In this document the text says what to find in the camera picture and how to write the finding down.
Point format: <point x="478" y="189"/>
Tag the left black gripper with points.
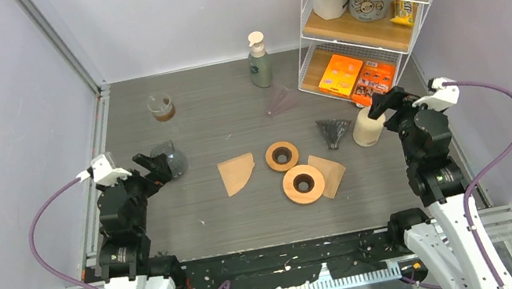
<point x="160" y="173"/>

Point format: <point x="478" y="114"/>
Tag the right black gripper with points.
<point x="397" y="99"/>

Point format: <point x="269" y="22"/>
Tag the dark ribbed glass dripper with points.
<point x="332" y="131"/>

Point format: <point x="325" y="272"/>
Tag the large wooden ring holder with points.
<point x="303" y="184"/>

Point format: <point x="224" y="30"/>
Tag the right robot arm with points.
<point x="446" y="234"/>

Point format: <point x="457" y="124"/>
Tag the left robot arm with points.
<point x="124" y="257"/>

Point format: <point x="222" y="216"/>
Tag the pink glass dripper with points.
<point x="281" y="98"/>

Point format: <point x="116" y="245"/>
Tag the glass carafe server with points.
<point x="177" y="161"/>

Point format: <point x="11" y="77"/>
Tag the orange snack packet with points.
<point x="374" y="77"/>

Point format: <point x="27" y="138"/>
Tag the cream pump bottle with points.
<point x="367" y="131"/>

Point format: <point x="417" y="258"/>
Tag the orange box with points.
<point x="340" y="75"/>

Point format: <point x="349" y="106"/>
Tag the small glass with wood band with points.
<point x="161" y="107"/>

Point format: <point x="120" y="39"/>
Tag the yellow snack bag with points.
<point x="404" y="13"/>

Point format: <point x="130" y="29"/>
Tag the cartoon printed tin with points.
<point x="369" y="10"/>

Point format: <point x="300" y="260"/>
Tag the white paper roll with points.
<point x="329" y="9"/>

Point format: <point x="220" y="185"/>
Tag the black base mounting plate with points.
<point x="297" y="263"/>

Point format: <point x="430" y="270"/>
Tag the green pump bottle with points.
<point x="259" y="63"/>

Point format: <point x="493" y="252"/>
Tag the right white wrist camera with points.
<point x="444" y="94"/>

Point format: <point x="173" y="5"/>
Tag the aluminium frame rail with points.
<point x="51" y="23"/>

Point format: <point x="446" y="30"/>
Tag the small wooden ring holder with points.
<point x="281" y="156"/>

